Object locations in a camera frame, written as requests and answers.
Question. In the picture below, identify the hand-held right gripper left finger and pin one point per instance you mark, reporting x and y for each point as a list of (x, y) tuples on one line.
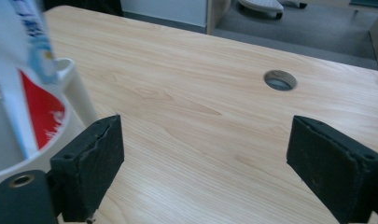
[(90, 168)]

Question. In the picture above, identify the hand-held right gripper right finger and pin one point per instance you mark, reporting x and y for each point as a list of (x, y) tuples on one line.
[(329, 168)]

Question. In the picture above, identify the white cup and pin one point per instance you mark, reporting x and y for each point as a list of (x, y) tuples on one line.
[(3, 143)]

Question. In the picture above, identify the white red toothpaste tube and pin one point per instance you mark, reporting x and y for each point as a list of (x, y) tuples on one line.
[(9, 49)]

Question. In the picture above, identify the dark chair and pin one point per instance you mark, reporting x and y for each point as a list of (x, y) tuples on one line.
[(84, 6)]

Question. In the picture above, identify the white chair base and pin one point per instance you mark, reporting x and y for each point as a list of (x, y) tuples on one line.
[(261, 5)]

